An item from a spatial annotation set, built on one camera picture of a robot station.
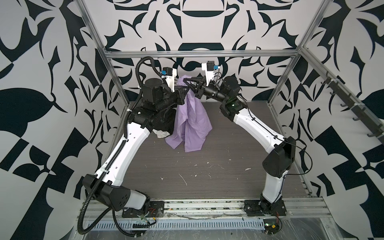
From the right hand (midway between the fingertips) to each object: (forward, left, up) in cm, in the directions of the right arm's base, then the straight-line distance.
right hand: (184, 80), depth 62 cm
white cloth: (+3, +19, -45) cm, 49 cm away
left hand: (0, -2, -2) cm, 3 cm away
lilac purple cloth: (-4, -3, -25) cm, 26 cm away
